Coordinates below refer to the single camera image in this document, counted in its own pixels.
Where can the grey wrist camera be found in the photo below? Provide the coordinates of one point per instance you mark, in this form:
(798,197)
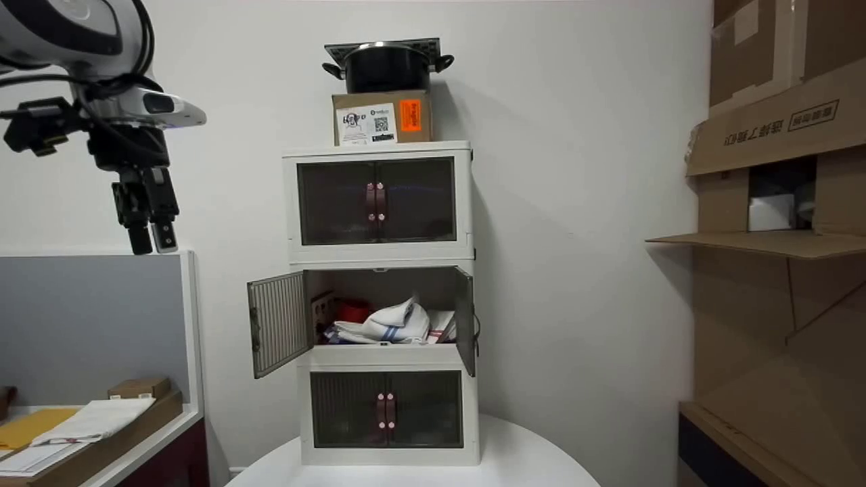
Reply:
(156,105)

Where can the square pot lid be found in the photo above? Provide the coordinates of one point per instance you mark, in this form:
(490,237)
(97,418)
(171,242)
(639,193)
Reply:
(382,43)

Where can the flat brown cardboard tray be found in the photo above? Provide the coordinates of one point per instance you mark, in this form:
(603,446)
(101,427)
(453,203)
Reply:
(125,434)

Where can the yellow envelope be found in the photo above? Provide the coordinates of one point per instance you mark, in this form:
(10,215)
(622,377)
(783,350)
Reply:
(32,427)

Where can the white paper stack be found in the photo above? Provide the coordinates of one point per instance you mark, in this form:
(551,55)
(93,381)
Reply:
(97,420)

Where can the black cooking pot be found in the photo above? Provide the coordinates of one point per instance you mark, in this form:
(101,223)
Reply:
(389,67)

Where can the small labelled cardboard box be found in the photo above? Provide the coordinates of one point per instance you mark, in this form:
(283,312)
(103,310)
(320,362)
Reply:
(382,117)

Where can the wide tinted cupboard door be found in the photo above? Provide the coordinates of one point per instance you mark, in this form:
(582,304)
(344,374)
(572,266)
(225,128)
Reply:
(277,320)

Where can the black wrist side bracket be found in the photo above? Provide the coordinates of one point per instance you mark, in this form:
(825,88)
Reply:
(41,126)

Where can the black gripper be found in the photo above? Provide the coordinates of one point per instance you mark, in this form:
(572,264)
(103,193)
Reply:
(130,151)

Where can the white side cabinet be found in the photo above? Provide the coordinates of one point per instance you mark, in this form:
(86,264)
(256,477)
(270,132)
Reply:
(167,454)

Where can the grey office partition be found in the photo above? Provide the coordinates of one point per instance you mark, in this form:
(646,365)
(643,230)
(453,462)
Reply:
(91,324)

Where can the narrow tinted cupboard door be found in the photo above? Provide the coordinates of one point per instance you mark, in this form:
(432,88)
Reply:
(466,324)

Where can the large cardboard box stack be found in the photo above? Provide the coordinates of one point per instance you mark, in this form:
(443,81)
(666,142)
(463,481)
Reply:
(775,342)

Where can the white three-tier cupboard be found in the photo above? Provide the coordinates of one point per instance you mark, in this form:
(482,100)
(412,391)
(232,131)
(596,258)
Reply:
(382,258)

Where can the open tall cardboard box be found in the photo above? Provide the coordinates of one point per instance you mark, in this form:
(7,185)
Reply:
(775,42)

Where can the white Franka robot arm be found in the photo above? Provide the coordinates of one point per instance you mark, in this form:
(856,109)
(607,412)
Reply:
(56,28)

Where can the clutter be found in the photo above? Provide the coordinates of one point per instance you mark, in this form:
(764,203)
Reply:
(392,323)

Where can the printed flat cardboard carton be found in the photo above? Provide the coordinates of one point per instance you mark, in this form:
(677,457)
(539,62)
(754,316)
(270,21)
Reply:
(775,126)

